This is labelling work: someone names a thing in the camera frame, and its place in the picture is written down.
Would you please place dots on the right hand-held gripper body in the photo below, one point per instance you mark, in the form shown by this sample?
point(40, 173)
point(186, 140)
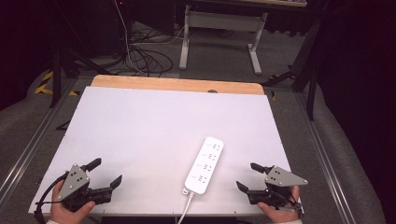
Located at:
point(281, 179)

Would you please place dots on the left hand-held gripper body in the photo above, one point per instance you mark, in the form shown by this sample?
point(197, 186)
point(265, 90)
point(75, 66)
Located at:
point(74, 182)

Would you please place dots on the person's left hand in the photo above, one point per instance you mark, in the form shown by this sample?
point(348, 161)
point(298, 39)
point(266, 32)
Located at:
point(62, 214)

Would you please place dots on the person's right hand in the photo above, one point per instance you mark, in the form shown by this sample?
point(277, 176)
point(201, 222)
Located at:
point(285, 214)

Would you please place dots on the person's right sleeve cuff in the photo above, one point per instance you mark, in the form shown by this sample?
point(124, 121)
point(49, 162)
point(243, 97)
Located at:
point(288, 221)

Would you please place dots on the person's sleeve cuff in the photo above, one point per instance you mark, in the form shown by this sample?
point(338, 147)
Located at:
point(56, 221)
point(288, 221)

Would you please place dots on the person's left sleeve cuff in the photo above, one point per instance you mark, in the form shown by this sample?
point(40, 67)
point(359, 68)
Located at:
point(56, 221)

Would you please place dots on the white power strip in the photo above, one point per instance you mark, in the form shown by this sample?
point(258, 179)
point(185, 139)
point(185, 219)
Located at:
point(204, 166)

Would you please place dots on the white table cover sheet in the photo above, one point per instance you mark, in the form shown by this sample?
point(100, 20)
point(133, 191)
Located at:
point(162, 130)

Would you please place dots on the black tripod stand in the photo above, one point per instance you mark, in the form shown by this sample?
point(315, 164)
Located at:
point(308, 77)
point(57, 71)

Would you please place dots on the black computer case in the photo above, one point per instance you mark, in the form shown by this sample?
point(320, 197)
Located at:
point(109, 25)

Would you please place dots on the aluminium floor rail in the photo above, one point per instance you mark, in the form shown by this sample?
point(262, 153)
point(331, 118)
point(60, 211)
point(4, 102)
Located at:
point(325, 161)
point(34, 140)

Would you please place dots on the white metal desk frame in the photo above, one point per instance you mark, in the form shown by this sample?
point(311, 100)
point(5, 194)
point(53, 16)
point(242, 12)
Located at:
point(218, 20)

